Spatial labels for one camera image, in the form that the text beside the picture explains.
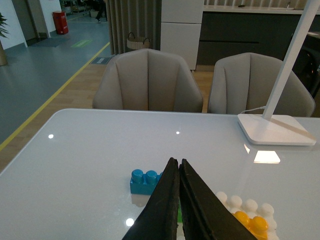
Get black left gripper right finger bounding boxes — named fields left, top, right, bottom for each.
left=179, top=159, right=256, bottom=240

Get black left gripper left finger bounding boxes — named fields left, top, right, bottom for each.
left=123, top=157, right=180, bottom=240

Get white studded base plate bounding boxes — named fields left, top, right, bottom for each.
left=215, top=191, right=279, bottom=240

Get yellow two-stud toy block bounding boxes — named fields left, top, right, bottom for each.
left=233, top=211, right=269, bottom=240

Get green two-stud toy block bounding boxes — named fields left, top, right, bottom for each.
left=177, top=202, right=183, bottom=224

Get blue three-stud toy block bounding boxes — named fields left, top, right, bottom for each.
left=130, top=169, right=162, bottom=196

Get right beige upholstered chair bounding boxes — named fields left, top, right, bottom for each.
left=207, top=52, right=316, bottom=117

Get beige upholstered chair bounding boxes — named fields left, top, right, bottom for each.
left=207, top=52, right=316, bottom=117
left=92, top=48, right=203, bottom=113

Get left beige upholstered chair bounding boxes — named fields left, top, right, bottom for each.
left=92, top=48, right=203, bottom=113

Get black washing machine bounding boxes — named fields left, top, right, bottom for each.
left=292, top=49, right=320, bottom=98

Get dark kitchen counter unit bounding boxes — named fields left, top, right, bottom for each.
left=196, top=5, right=320, bottom=66

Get white drawer cabinet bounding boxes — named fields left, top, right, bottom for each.
left=160, top=0, right=204, bottom=71

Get red bin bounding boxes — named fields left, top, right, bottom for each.
left=52, top=11, right=69, bottom=35

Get potted green plant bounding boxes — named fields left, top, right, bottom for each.
left=0, top=12, right=10, bottom=67

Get white lamp power cable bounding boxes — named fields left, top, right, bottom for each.
left=241, top=105, right=266, bottom=115

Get woven basket with handles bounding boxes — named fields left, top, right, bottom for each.
left=126, top=32, right=151, bottom=50

